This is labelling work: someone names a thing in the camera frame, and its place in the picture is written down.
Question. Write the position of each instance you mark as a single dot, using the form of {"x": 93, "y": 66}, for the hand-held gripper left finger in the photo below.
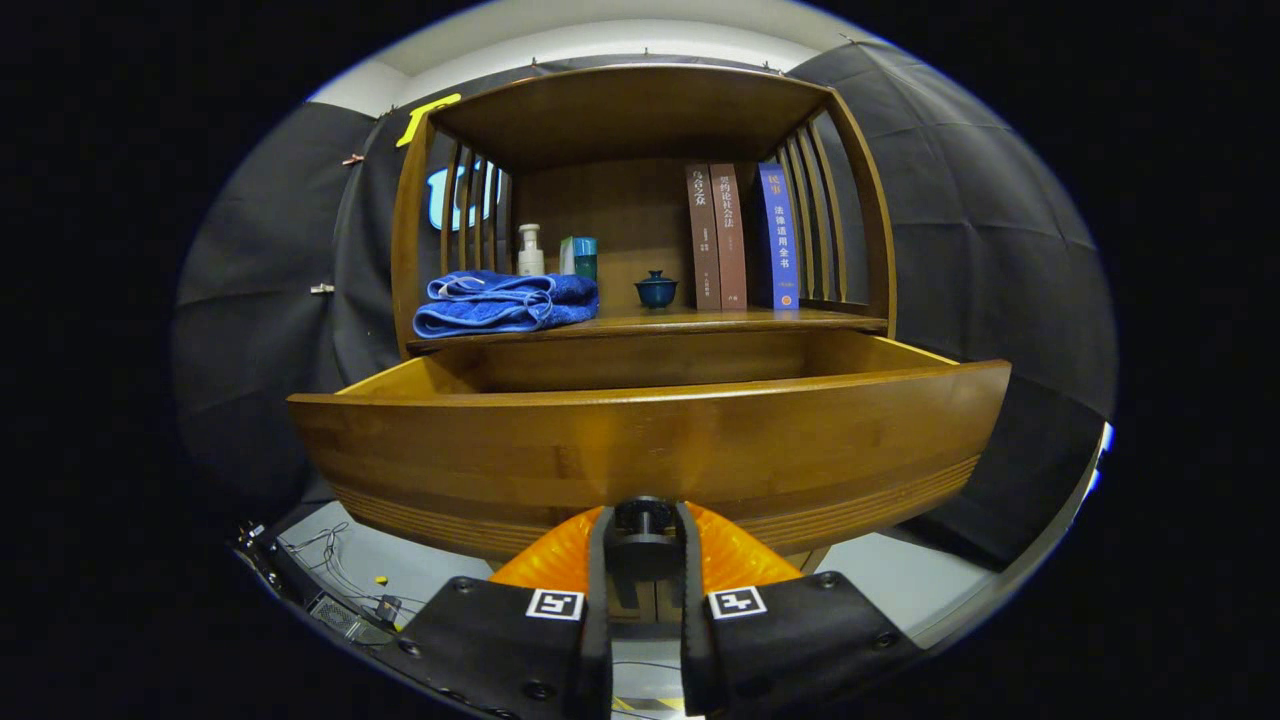
{"x": 597, "y": 600}

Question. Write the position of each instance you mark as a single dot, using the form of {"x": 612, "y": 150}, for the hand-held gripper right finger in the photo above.
{"x": 690, "y": 620}

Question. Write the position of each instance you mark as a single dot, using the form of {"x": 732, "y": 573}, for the wooden drawer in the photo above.
{"x": 650, "y": 440}

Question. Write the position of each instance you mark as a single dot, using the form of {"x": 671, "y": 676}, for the wooden countertop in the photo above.
{"x": 680, "y": 320}

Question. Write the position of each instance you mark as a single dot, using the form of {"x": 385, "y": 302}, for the wooden cabinet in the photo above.
{"x": 620, "y": 115}

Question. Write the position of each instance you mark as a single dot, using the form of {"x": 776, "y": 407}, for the black floor device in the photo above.
{"x": 340, "y": 612}

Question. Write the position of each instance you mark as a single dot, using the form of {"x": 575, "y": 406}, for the dark blue lidded teacup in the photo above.
{"x": 656, "y": 292}

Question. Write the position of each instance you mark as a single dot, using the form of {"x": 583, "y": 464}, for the blue folded towel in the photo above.
{"x": 500, "y": 300}

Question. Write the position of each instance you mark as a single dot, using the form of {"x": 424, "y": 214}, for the teal clear bottle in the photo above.
{"x": 586, "y": 258}

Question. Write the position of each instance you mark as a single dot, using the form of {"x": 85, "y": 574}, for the white pump bottle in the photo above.
{"x": 530, "y": 258}

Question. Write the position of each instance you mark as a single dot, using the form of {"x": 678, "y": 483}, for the dark brown book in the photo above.
{"x": 702, "y": 240}

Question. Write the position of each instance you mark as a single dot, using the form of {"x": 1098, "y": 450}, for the reddish brown book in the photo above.
{"x": 730, "y": 240}

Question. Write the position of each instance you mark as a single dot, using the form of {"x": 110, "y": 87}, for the blue book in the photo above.
{"x": 780, "y": 240}

